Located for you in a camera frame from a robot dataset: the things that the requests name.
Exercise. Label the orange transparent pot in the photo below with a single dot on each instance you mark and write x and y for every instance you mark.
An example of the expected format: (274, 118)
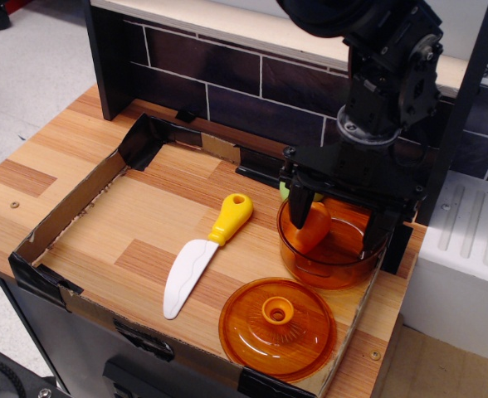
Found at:
(336, 262)

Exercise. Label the dark tiled backsplash shelf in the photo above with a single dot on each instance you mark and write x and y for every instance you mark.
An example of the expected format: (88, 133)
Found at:
(273, 84)

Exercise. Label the orange transparent pot lid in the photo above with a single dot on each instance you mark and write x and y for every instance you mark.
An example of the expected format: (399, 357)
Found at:
(278, 327)

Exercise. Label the orange toy carrot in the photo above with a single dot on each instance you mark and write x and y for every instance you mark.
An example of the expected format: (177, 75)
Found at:
(315, 229)

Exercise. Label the green toy fruit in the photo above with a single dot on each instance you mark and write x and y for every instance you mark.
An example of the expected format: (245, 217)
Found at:
(285, 195)

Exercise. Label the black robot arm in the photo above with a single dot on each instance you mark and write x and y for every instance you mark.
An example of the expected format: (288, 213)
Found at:
(394, 47)

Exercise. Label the yellow handled toy knife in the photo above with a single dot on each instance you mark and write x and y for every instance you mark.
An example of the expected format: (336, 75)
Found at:
(196, 254)

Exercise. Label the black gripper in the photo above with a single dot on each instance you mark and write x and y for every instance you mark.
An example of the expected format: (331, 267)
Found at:
(363, 176)

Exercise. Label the white toy sink unit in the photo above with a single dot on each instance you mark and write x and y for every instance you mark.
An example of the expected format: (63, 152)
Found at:
(447, 297)

